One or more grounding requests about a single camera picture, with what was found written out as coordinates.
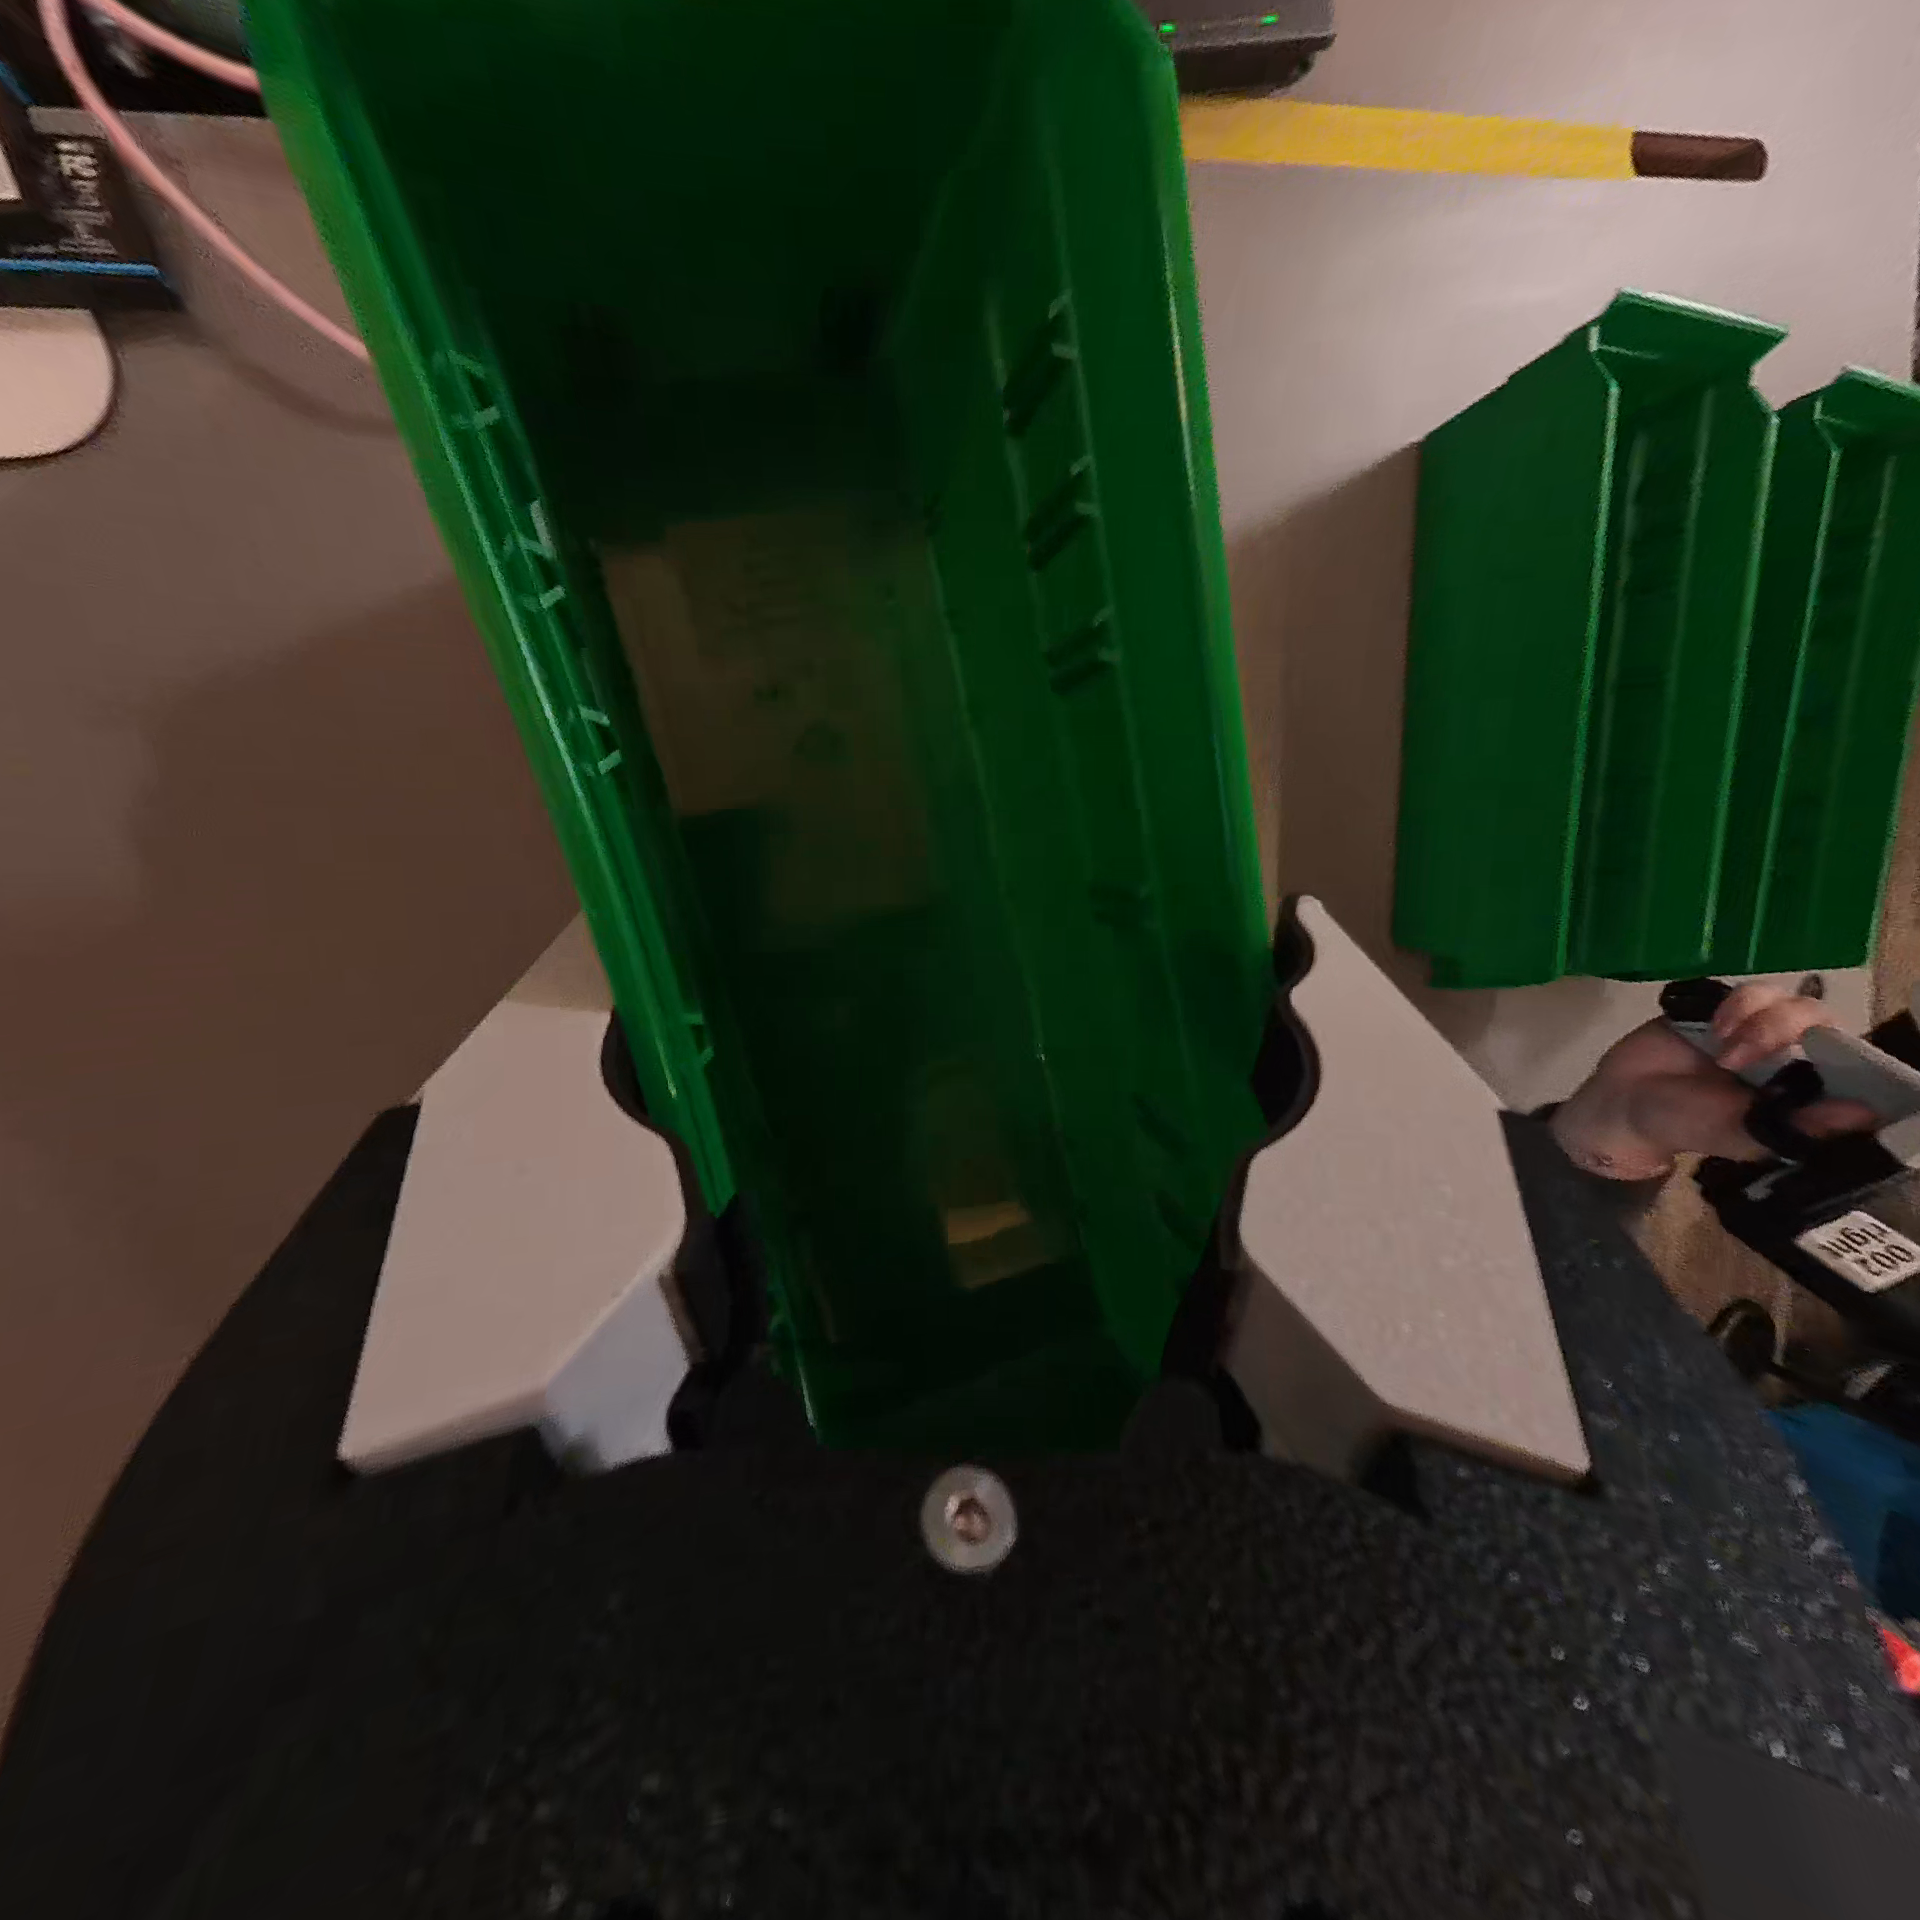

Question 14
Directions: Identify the pink cable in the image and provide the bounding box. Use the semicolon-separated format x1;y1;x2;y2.
35;0;382;365

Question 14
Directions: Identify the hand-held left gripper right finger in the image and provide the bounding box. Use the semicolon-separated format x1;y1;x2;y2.
1181;894;1597;1480

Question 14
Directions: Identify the black box blue stripe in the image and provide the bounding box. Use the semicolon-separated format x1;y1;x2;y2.
0;101;187;314

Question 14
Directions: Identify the yellow tape strip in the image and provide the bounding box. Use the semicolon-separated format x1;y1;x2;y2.
1171;97;1640;187

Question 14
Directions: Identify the black power bank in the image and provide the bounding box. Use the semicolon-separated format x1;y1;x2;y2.
1160;0;1340;94

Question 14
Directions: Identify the green plastic bin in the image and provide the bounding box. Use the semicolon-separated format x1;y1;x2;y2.
239;0;1277;1456
1390;286;1790;997
1705;362;1920;984

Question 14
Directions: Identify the white tray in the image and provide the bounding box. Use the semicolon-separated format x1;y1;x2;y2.
0;306;125;458

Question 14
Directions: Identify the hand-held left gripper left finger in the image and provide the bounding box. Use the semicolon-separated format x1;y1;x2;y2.
338;914;738;1475

